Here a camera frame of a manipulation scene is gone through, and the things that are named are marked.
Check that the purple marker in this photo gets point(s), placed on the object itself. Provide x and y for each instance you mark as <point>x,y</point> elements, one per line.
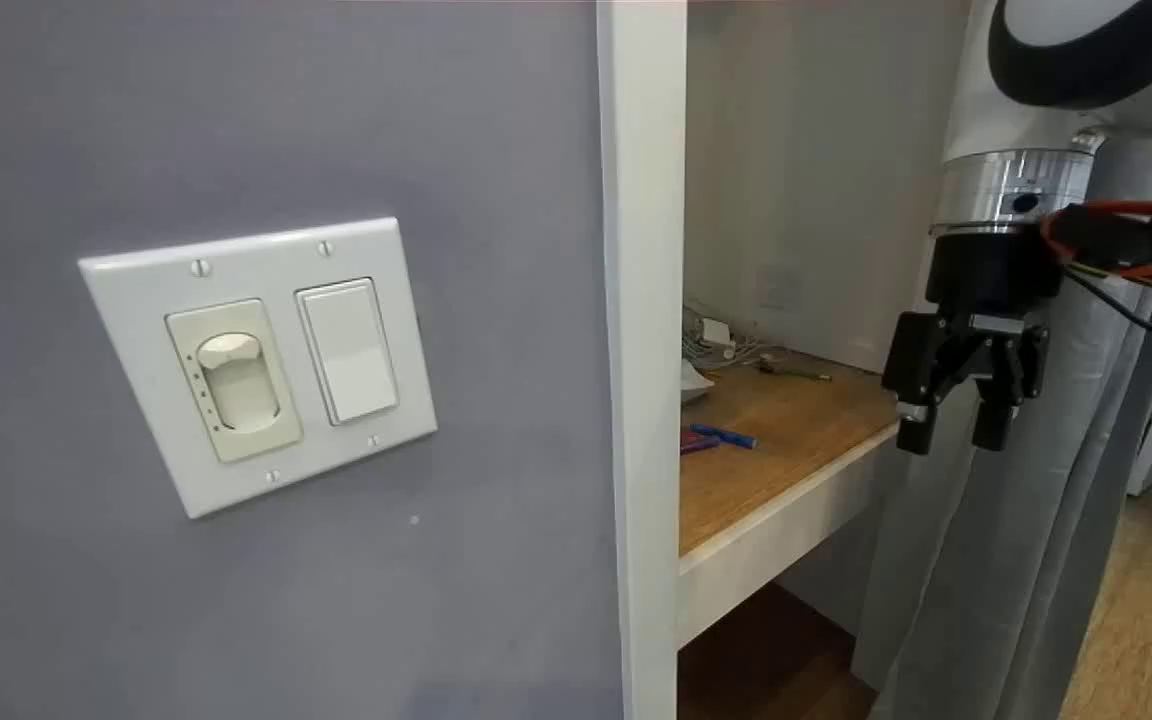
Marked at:
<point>695,445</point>

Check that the small white box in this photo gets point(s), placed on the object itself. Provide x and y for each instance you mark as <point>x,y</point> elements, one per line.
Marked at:
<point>718,336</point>

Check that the wooden shelf board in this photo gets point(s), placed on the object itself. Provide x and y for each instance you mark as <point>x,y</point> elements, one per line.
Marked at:
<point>789,442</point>

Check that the grey curtain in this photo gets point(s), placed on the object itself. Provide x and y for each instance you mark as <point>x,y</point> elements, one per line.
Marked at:
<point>1000,575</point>

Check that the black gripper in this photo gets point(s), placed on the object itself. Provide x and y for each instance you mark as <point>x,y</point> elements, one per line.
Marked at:
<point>988,273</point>

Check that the white closet frame trim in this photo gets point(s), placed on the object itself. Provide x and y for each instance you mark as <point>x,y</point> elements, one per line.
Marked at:
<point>642,334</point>

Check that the blue marker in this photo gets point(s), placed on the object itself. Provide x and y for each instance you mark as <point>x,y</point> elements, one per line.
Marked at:
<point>725,436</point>

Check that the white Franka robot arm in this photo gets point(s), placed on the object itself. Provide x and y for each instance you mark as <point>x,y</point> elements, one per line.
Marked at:
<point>1000,125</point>

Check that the white flat object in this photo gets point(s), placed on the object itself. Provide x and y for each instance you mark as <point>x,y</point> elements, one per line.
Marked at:
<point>695,386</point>

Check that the beige dimmer slider switch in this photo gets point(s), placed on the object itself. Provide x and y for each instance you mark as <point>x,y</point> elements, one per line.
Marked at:
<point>238,382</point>

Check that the white wall switch plate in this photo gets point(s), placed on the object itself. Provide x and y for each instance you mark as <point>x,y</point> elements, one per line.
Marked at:
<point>149,403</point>

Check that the small metal object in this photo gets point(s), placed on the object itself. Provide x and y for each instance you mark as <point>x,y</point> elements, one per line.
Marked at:
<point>789,364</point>

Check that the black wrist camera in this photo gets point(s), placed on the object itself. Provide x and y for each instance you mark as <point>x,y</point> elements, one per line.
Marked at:
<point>1108,242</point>

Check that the white rocker switch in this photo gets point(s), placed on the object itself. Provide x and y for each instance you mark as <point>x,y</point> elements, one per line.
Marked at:
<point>346,348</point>

